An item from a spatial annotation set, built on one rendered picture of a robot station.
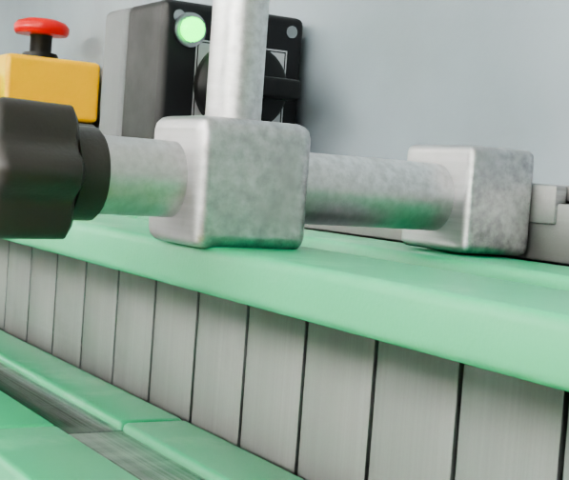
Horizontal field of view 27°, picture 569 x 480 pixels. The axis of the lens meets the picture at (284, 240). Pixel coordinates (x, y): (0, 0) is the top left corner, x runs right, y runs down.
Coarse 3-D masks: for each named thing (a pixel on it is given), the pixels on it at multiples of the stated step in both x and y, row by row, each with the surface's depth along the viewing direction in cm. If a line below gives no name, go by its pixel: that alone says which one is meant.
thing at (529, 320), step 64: (128, 256) 28; (192, 256) 25; (256, 256) 23; (320, 256) 24; (384, 256) 28; (448, 256) 27; (320, 320) 20; (384, 320) 19; (448, 320) 17; (512, 320) 16
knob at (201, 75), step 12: (204, 60) 59; (276, 60) 59; (204, 72) 58; (264, 72) 59; (276, 72) 59; (204, 84) 58; (264, 84) 57; (276, 84) 58; (288, 84) 58; (300, 84) 58; (204, 96) 58; (264, 96) 57; (276, 96) 58; (288, 96) 58; (204, 108) 59; (264, 108) 59; (276, 108) 59; (264, 120) 59
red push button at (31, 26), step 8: (16, 24) 86; (24, 24) 86; (32, 24) 86; (40, 24) 86; (48, 24) 86; (56, 24) 86; (64, 24) 87; (16, 32) 87; (24, 32) 87; (32, 32) 86; (40, 32) 86; (48, 32) 86; (56, 32) 86; (64, 32) 87; (32, 40) 87; (40, 40) 87; (48, 40) 87; (32, 48) 87; (40, 48) 87; (48, 48) 87
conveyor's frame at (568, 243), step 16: (560, 208) 28; (304, 224) 37; (544, 224) 28; (560, 224) 28; (400, 240) 33; (528, 240) 29; (544, 240) 28; (560, 240) 28; (512, 256) 30; (528, 256) 29; (544, 256) 28; (560, 256) 28
